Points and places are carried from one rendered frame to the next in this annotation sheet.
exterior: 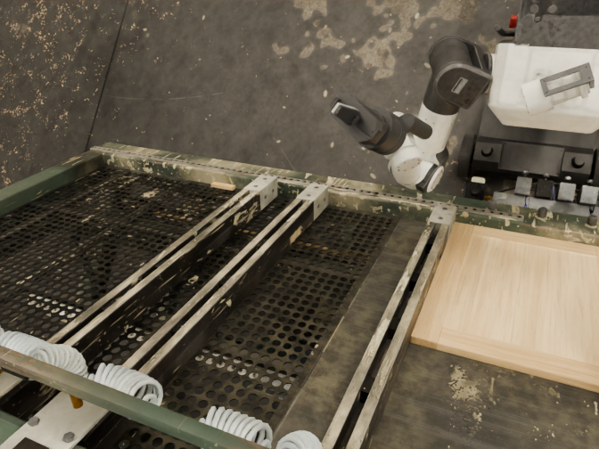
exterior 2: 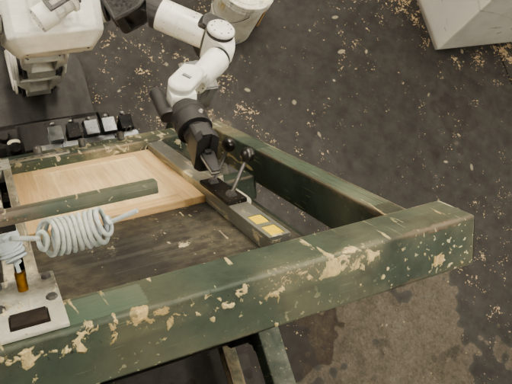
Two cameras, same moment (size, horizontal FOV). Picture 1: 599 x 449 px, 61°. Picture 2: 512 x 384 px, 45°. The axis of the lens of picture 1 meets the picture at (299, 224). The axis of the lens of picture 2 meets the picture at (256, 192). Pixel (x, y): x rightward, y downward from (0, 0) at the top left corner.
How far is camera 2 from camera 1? 0.61 m
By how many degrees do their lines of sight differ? 44
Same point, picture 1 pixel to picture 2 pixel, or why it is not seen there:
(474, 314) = not seen: hidden behind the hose
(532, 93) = (40, 11)
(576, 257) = (122, 161)
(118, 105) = not seen: outside the picture
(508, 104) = (23, 33)
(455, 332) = not seen: hidden behind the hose
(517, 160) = (36, 139)
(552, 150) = (62, 121)
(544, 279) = (107, 177)
